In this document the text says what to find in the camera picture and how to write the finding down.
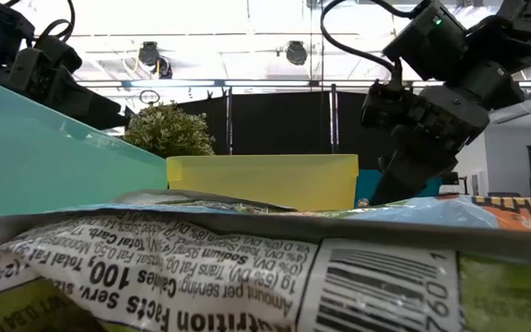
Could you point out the blue wrapper granola bar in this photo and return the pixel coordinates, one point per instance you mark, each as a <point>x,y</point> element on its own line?
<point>155,276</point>

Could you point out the green plant in black pot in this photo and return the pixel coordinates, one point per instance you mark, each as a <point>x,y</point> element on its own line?
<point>168,131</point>

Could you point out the dark blue plastic bin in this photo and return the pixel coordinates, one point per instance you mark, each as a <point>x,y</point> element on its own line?
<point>364,184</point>

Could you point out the teal translucent plastic bin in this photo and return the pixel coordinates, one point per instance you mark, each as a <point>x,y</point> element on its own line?
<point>39,161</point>

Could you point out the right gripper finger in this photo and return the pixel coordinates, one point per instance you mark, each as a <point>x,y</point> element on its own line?
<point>413,170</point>

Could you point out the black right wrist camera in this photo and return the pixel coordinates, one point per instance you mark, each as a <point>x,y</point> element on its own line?
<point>381,106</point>

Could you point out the long ceiling light bar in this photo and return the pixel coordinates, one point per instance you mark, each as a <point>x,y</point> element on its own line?
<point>178,83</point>

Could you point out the black divider screen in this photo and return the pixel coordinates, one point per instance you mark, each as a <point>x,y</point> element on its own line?
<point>279,122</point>

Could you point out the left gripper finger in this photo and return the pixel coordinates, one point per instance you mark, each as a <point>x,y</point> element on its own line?
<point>90,108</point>

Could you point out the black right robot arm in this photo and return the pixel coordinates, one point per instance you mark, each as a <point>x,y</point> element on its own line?
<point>477,69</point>

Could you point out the yellow translucent plastic bin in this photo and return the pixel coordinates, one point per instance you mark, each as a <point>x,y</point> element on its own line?
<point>265,182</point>

